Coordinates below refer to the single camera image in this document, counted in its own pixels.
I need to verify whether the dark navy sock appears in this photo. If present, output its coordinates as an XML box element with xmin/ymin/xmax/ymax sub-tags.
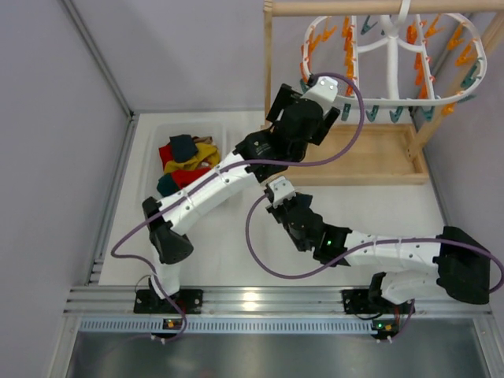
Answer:
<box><xmin>170</xmin><ymin>134</ymin><xmax>198</xmax><ymax>163</ymax></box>

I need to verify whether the navy christmas pattern sock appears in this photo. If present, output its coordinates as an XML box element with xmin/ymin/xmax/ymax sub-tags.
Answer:
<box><xmin>295</xmin><ymin>192</ymin><xmax>313</xmax><ymax>212</ymax></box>

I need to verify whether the red christmas sock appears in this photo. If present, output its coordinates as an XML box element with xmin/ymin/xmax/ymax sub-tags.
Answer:
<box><xmin>171</xmin><ymin>167</ymin><xmax>211</xmax><ymax>188</ymax></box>

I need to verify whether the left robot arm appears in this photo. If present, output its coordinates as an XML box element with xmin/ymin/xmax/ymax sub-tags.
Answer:
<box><xmin>142</xmin><ymin>76</ymin><xmax>339</xmax><ymax>300</ymax></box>

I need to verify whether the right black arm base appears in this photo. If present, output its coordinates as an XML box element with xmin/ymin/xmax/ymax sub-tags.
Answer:
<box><xmin>341</xmin><ymin>289</ymin><xmax>393</xmax><ymax>320</ymax></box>

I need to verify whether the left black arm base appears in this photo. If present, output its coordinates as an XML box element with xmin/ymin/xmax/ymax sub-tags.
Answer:
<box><xmin>133</xmin><ymin>289</ymin><xmax>204</xmax><ymax>315</ymax></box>

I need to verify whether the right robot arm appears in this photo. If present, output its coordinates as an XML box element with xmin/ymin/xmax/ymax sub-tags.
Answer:
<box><xmin>266</xmin><ymin>195</ymin><xmax>491</xmax><ymax>306</ymax></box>

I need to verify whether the white round clip hanger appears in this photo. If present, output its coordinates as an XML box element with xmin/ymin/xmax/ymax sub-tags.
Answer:
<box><xmin>299</xmin><ymin>0</ymin><xmax>488</xmax><ymax>112</ymax></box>

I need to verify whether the wooden drying rack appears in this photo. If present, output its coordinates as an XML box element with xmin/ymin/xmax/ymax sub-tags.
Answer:
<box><xmin>263</xmin><ymin>1</ymin><xmax>503</xmax><ymax>186</ymax></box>

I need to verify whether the brown striped sock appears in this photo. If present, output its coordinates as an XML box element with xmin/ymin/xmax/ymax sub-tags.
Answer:
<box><xmin>192</xmin><ymin>136</ymin><xmax>213</xmax><ymax>145</ymax></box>

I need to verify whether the red sock in basket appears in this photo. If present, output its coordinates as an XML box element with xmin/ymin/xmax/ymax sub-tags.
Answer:
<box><xmin>158</xmin><ymin>143</ymin><xmax>173</xmax><ymax>166</ymax></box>

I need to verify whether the white plastic basket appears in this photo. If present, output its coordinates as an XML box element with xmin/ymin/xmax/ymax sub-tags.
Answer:
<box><xmin>138</xmin><ymin>119</ymin><xmax>230</xmax><ymax>203</ymax></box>

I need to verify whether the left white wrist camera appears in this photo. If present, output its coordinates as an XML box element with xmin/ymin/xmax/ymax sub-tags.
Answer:
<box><xmin>302</xmin><ymin>76</ymin><xmax>339</xmax><ymax>115</ymax></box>

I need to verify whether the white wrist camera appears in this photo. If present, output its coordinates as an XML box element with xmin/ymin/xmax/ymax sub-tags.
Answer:
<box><xmin>265</xmin><ymin>176</ymin><xmax>296</xmax><ymax>208</ymax></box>
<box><xmin>302</xmin><ymin>76</ymin><xmax>339</xmax><ymax>115</ymax></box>

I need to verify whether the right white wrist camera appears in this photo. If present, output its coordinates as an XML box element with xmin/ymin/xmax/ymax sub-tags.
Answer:
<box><xmin>265</xmin><ymin>176</ymin><xmax>296</xmax><ymax>208</ymax></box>

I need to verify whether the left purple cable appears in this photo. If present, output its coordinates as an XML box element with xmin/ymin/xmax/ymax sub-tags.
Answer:
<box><xmin>110</xmin><ymin>72</ymin><xmax>365</xmax><ymax>342</ymax></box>

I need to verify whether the aluminium mounting rail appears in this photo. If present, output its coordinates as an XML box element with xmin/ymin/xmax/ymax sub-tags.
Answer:
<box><xmin>62</xmin><ymin>285</ymin><xmax>493</xmax><ymax>335</ymax></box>

